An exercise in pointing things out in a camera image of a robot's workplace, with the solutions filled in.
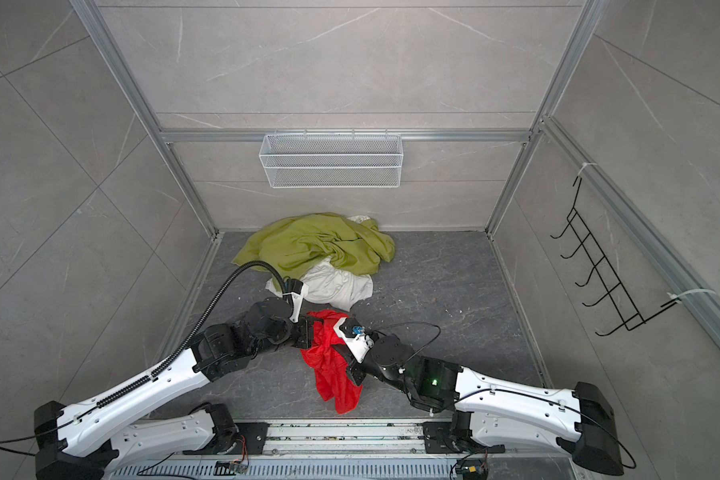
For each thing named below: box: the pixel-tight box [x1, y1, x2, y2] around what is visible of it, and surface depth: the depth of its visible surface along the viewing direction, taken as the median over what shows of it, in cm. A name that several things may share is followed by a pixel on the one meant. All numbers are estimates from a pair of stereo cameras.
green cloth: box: [232, 213, 395, 278], surface depth 106 cm
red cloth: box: [300, 310, 363, 415], surface depth 70 cm
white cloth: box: [265, 257, 374, 312], surface depth 102 cm
